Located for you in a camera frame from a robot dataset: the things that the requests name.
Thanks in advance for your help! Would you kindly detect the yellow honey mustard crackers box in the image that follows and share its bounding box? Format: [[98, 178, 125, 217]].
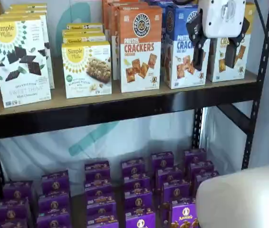
[[207, 3, 256, 83]]

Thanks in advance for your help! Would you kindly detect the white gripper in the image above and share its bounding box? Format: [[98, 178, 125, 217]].
[[185, 0, 251, 71]]

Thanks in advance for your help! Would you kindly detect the orange cheddar pretzel crackers box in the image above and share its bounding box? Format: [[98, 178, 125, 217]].
[[102, 0, 147, 36], [117, 6, 163, 94], [108, 2, 149, 81]]

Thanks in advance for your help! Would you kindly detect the purple Annie's snack box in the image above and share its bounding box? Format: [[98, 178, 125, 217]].
[[85, 187, 115, 205], [41, 169, 71, 194], [123, 174, 152, 191], [161, 181, 191, 203], [84, 170, 113, 190], [125, 208, 157, 228], [2, 180, 34, 200], [0, 198, 32, 221], [188, 161, 215, 178], [86, 217, 120, 228], [36, 210, 73, 228], [120, 157, 147, 176], [151, 152, 175, 171], [0, 218, 29, 228], [183, 149, 207, 167], [160, 202, 201, 228], [84, 160, 111, 173], [86, 201, 117, 219], [124, 189, 154, 210], [155, 167, 183, 186], [38, 191, 72, 214], [193, 171, 220, 192]]

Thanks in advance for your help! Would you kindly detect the blue sea salt crackers box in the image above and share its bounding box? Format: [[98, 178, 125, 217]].
[[163, 4, 211, 90], [146, 0, 182, 8]]

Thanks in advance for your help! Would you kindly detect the black metal shelf unit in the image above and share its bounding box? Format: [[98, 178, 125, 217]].
[[0, 0, 269, 228]]

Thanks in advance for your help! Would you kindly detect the black metal wood shelf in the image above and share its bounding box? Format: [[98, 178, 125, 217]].
[[0, 0, 269, 188]]

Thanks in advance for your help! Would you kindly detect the Simple Mills mint thins box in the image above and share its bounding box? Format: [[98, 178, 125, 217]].
[[0, 16, 52, 109], [0, 13, 55, 90], [8, 2, 48, 10], [3, 8, 48, 16]]

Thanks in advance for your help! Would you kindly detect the Simple Mills almond bars box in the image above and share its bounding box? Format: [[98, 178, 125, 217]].
[[62, 28, 106, 38], [62, 35, 106, 45], [66, 22, 104, 31], [61, 40, 113, 99]]

